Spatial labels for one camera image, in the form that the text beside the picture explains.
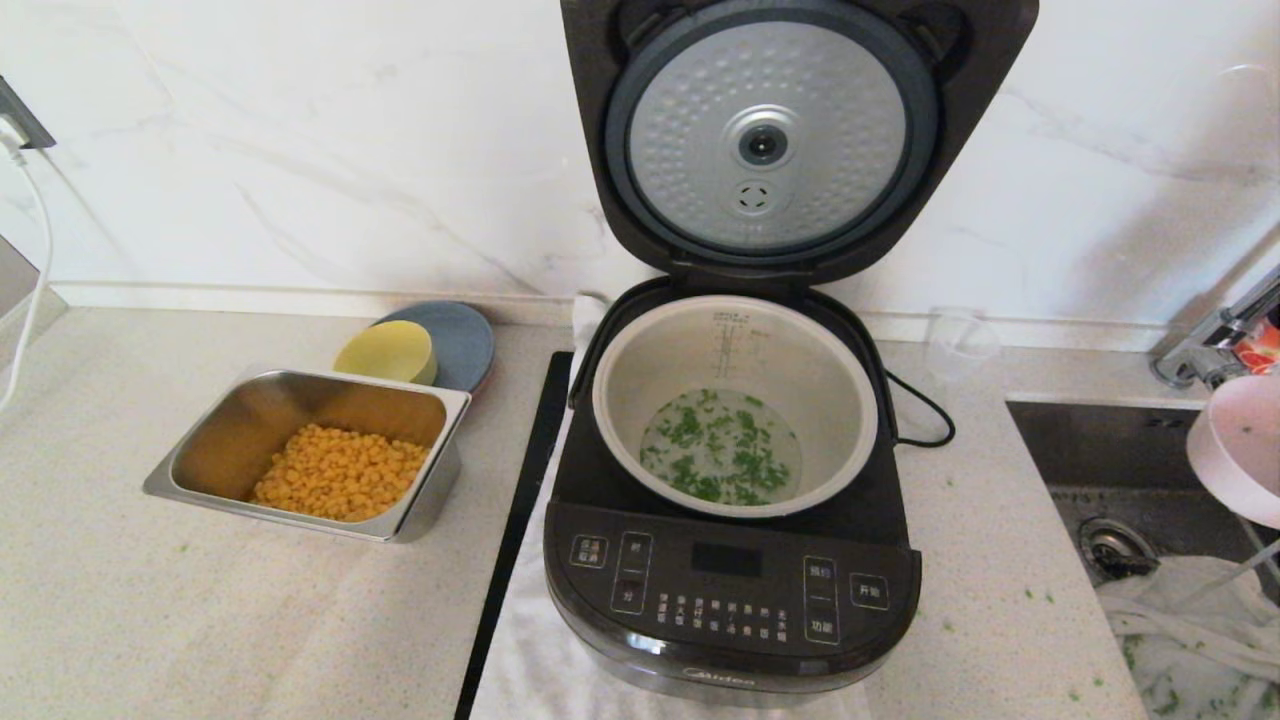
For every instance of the chopped green scallions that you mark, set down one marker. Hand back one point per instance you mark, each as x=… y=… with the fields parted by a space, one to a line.
x=715 y=450

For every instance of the black rice cooker lid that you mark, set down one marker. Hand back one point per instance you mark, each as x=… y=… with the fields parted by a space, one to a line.
x=770 y=200

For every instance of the pink bowl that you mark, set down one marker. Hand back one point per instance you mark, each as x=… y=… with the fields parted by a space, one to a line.
x=1240 y=450

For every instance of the grey inner cooking pot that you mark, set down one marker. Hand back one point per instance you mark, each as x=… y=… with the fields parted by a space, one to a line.
x=640 y=370

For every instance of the yellow bowl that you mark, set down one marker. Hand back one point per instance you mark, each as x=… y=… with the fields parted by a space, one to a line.
x=385 y=352

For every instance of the blue grey plate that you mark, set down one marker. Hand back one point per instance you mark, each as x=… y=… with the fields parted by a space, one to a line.
x=465 y=340

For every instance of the white towel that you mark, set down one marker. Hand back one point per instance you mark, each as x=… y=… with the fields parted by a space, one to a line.
x=530 y=650

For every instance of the clear plastic measuring cup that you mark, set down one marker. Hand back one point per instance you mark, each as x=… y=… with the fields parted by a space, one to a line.
x=960 y=345

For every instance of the yellow corn kernels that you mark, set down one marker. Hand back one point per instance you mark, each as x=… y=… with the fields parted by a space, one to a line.
x=340 y=475

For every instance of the stainless steel tray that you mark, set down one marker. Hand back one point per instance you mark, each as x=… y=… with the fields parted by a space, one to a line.
x=240 y=420

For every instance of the metal sink drain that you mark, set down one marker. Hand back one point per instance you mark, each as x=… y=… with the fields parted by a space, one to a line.
x=1110 y=545

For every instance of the chrome faucet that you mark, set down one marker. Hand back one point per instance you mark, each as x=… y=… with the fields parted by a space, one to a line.
x=1200 y=355

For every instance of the white cloth with green bits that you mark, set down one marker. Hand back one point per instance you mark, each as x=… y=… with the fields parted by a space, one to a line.
x=1190 y=630

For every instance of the red orange packet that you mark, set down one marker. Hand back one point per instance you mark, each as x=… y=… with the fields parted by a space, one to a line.
x=1260 y=350

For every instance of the grey metal panel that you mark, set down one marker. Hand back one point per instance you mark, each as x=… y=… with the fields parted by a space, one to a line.
x=15 y=290

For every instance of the dark wall socket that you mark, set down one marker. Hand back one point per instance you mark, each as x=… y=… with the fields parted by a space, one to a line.
x=25 y=120

